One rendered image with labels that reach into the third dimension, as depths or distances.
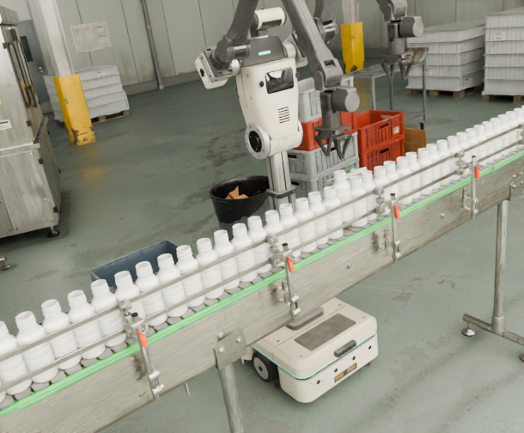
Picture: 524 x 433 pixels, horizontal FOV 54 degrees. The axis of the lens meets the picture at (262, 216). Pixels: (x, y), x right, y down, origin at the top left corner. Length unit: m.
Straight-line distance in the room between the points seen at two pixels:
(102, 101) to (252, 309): 9.64
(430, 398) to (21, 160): 3.78
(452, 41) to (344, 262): 7.07
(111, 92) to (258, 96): 8.97
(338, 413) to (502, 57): 6.37
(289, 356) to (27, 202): 3.25
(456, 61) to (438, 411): 6.67
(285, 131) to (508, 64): 6.08
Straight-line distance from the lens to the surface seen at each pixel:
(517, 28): 7.95
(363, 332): 2.55
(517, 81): 8.02
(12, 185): 5.01
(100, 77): 10.92
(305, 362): 2.38
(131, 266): 1.97
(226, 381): 1.60
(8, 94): 4.86
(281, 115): 2.20
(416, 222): 1.93
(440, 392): 2.61
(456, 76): 8.59
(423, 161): 1.95
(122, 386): 1.38
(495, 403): 2.59
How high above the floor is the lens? 1.72
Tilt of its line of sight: 22 degrees down
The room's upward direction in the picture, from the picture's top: 8 degrees counter-clockwise
